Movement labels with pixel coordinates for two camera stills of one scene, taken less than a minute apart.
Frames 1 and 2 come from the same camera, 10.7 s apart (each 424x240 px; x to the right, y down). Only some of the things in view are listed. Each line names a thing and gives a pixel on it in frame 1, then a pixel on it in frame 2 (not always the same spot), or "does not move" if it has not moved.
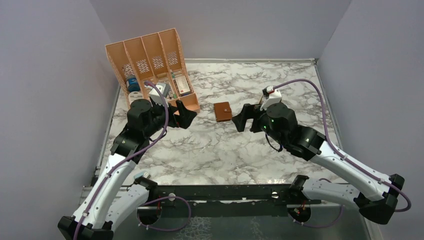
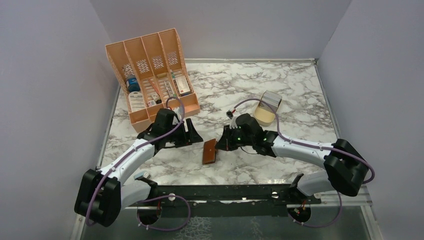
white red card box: (182, 84) does not move
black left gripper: (183, 120) → (188, 137)
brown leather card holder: (223, 111) → (209, 152)
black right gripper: (249, 111) → (225, 143)
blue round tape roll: (133, 85) does not move
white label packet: (134, 95) does not move
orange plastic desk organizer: (157, 57) does not move
